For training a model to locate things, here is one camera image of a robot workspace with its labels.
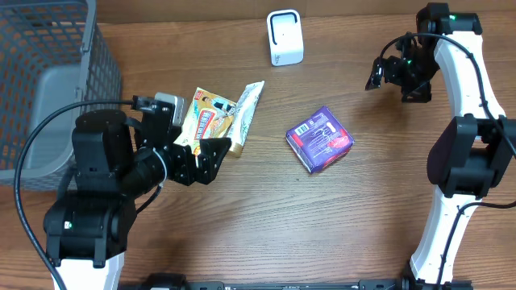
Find white tube gold cap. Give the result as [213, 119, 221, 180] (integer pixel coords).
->
[227, 81, 265, 157]

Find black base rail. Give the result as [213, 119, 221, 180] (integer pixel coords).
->
[132, 272, 475, 290]

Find red purple packet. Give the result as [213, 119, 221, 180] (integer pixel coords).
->
[285, 106, 355, 174]

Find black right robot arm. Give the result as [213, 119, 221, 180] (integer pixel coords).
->
[359, 2, 515, 289]

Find grey plastic basket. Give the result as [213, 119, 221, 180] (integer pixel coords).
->
[1, 0, 123, 191]

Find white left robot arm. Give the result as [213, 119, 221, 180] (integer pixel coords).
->
[44, 96, 231, 289]

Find yellow snack bag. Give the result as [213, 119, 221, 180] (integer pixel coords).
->
[174, 87, 236, 155]

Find white barcode scanner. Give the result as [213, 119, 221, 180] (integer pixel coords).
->
[266, 9, 304, 67]

